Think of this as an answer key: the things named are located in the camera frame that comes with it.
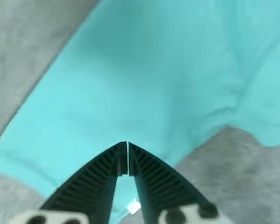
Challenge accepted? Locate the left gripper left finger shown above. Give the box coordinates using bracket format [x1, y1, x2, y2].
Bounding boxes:
[8, 140, 128, 224]

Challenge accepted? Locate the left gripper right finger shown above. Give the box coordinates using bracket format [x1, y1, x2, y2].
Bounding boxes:
[128, 141, 234, 224]

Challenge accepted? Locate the turquoise shirt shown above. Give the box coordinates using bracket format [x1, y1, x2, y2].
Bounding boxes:
[0, 0, 280, 222]

